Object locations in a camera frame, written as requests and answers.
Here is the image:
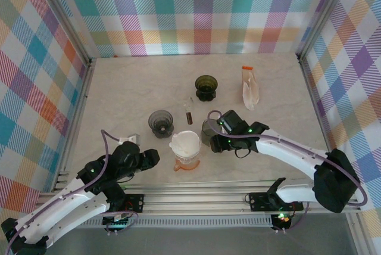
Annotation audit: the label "aluminium mounting rail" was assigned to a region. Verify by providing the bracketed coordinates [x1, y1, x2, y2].
[38, 179, 364, 214]

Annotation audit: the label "grey plastic dripper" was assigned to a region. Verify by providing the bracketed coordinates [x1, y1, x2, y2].
[148, 110, 175, 139]

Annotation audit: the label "glass server with wood handle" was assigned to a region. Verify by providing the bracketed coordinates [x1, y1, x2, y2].
[182, 95, 196, 126]

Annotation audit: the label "orange coffee filter package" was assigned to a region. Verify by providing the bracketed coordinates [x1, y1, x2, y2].
[241, 65, 262, 111]

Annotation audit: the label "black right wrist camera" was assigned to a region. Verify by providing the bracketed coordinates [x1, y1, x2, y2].
[216, 110, 250, 134]

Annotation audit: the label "dark green dripper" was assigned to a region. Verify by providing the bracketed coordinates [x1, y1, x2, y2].
[194, 74, 217, 102]

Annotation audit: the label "clear plastic dripper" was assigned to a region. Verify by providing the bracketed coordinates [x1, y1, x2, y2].
[169, 130, 202, 166]

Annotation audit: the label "thin black cable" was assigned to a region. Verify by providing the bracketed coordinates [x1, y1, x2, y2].
[233, 147, 252, 160]

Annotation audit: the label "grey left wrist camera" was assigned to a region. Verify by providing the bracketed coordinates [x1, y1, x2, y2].
[118, 133, 140, 146]

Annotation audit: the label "small circuit board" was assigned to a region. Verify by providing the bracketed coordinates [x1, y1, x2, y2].
[102, 213, 132, 232]
[272, 213, 291, 231]

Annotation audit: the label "white paper coffee filter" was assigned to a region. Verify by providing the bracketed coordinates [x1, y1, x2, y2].
[171, 130, 201, 156]

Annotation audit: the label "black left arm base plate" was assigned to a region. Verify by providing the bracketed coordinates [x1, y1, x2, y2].
[118, 194, 146, 213]

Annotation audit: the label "grey slotted cable duct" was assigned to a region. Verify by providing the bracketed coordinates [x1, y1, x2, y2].
[77, 217, 273, 229]

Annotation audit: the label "aluminium frame post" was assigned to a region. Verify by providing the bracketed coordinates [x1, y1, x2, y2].
[295, 0, 358, 59]
[28, 0, 96, 64]

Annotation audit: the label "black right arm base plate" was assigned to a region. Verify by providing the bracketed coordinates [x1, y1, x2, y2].
[248, 192, 304, 211]

